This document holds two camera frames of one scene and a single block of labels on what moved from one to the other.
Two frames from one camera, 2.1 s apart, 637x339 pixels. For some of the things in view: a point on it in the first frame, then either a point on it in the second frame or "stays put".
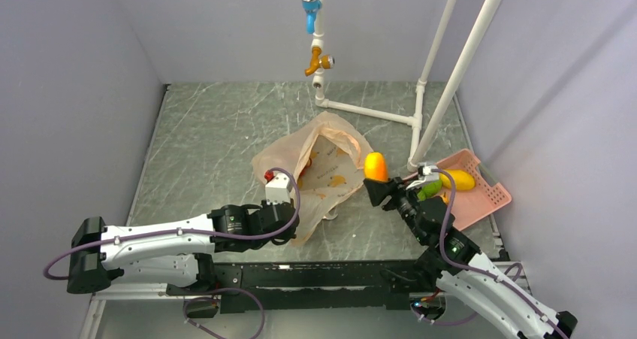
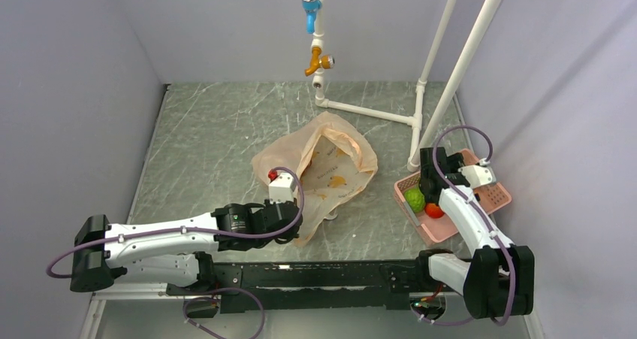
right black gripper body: x=406 y=203 -> x=456 y=162
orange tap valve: x=327 y=62 stays put
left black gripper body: x=291 y=234 stays put
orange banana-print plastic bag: x=328 y=158 stays put
